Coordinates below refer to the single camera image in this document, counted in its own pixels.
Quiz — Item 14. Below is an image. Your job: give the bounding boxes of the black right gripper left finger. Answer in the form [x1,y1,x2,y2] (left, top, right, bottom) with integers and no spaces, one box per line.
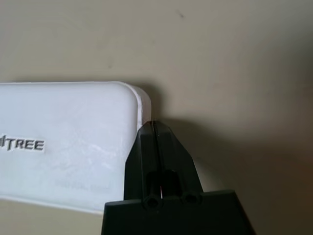
[124,122,162,200]

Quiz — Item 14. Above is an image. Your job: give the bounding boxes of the white plastic pencil case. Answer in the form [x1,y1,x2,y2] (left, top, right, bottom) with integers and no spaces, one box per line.
[0,81,153,216]

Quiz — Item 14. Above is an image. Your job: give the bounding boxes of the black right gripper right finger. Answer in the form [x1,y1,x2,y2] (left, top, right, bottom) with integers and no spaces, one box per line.
[154,121,201,198]

